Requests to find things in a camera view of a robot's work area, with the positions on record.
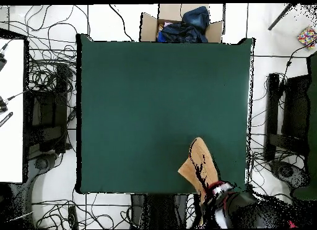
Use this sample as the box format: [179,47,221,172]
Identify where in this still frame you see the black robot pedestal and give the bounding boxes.
[130,194,189,229]

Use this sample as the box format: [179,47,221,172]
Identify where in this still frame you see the brown cardboard box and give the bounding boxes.
[139,3,224,43]

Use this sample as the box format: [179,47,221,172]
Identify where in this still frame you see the white desk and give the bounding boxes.
[0,38,25,184]

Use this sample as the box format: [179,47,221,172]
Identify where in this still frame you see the long black cable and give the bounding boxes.
[108,4,135,42]

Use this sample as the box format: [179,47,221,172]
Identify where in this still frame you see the tangled coloured cables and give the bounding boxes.
[186,194,199,223]

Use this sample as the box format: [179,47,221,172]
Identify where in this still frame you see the dark metal bar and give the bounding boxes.
[267,3,297,31]

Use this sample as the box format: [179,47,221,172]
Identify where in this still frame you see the orange terry towel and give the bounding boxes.
[177,137,220,203]

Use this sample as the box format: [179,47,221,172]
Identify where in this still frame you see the black power strip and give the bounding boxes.
[67,205,79,229]

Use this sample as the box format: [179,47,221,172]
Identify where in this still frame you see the dark green table cloth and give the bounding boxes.
[76,33,256,195]

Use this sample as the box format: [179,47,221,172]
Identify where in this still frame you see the black equipment stand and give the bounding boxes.
[24,62,72,156]
[264,72,313,161]

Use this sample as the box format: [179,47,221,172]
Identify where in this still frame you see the tangled black cables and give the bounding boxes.
[0,4,91,97]
[251,39,317,171]

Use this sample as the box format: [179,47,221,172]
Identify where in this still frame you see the multicoloured patterned bundle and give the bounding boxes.
[297,26,317,49]

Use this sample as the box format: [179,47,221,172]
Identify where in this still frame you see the green covered side table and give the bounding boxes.
[293,51,317,201]

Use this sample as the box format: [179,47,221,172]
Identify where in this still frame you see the dark blue clothing pile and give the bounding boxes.
[156,6,211,43]

